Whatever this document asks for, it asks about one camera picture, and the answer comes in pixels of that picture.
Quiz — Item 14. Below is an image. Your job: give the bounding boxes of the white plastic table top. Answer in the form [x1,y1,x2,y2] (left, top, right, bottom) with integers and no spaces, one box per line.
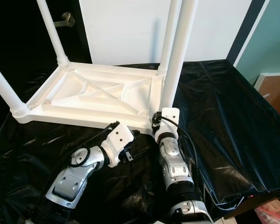
[14,63,166,133]

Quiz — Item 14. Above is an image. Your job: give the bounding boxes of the black plastic table cover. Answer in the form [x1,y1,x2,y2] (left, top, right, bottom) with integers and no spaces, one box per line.
[0,60,280,224]

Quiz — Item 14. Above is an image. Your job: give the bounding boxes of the white plastic table leg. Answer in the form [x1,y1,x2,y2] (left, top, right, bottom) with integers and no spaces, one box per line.
[36,0,70,66]
[159,0,182,75]
[160,0,199,110]
[0,61,29,118]

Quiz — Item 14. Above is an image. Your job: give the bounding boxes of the brown cardboard box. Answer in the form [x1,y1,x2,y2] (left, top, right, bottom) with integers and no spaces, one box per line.
[254,72,280,112]

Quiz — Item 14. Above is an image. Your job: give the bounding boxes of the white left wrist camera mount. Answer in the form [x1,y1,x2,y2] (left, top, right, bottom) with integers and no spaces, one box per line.
[103,122,135,168]

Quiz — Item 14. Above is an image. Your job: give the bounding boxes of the brown wooden table rail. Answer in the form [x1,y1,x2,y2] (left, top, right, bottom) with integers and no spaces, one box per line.
[224,198,280,220]

